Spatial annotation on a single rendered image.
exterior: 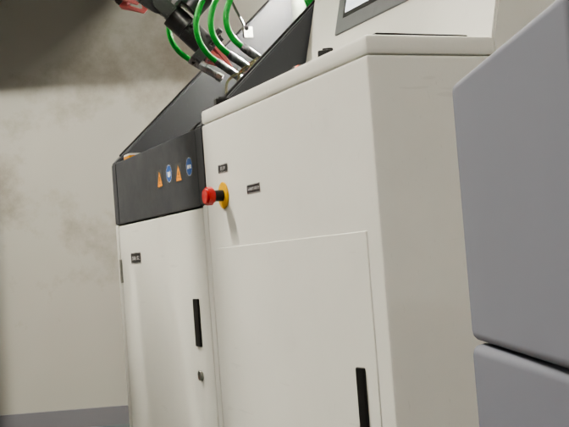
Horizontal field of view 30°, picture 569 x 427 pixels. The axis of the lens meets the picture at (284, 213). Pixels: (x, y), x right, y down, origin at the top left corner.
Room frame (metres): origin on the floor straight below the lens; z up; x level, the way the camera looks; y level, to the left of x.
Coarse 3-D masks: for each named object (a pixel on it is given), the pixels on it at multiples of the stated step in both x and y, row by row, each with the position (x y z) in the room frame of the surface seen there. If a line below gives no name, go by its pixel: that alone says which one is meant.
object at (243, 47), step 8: (232, 0) 2.29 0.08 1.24; (312, 0) 2.37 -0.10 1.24; (224, 8) 2.28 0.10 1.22; (224, 16) 2.28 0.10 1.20; (224, 24) 2.28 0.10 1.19; (232, 32) 2.28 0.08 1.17; (232, 40) 2.29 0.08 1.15; (240, 48) 2.29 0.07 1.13; (248, 48) 2.30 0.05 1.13; (256, 56) 2.30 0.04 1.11
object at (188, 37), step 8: (192, 24) 2.51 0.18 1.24; (184, 32) 2.51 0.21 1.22; (192, 32) 2.51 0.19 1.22; (200, 32) 2.51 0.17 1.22; (216, 32) 2.51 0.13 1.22; (184, 40) 2.52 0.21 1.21; (192, 40) 2.51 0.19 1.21; (208, 40) 2.51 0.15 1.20; (192, 48) 2.53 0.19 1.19; (192, 56) 2.50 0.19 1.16; (192, 64) 2.55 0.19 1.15
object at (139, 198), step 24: (168, 144) 2.33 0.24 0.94; (192, 144) 2.19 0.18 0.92; (120, 168) 2.69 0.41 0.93; (144, 168) 2.51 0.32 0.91; (192, 168) 2.20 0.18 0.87; (120, 192) 2.71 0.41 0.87; (144, 192) 2.52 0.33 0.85; (168, 192) 2.35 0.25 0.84; (192, 192) 2.21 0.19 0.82; (120, 216) 2.72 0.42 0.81; (144, 216) 2.53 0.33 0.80
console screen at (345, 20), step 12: (348, 0) 2.08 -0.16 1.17; (360, 0) 2.03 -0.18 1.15; (372, 0) 1.98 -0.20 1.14; (384, 0) 1.93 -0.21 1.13; (396, 0) 1.89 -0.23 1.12; (348, 12) 2.07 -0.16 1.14; (360, 12) 2.02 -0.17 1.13; (372, 12) 1.97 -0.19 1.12; (336, 24) 2.11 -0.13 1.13; (348, 24) 2.06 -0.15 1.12; (360, 24) 2.02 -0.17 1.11
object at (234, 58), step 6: (216, 0) 2.36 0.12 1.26; (210, 6) 2.36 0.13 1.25; (216, 6) 2.36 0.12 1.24; (210, 12) 2.35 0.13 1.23; (210, 18) 2.35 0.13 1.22; (210, 24) 2.35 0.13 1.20; (210, 30) 2.35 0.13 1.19; (216, 36) 2.35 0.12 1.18; (216, 42) 2.35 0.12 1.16; (222, 48) 2.36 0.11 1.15; (228, 54) 2.37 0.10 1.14; (234, 54) 2.37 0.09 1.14; (234, 60) 2.37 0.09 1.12; (240, 60) 2.37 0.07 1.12; (240, 66) 2.38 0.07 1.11
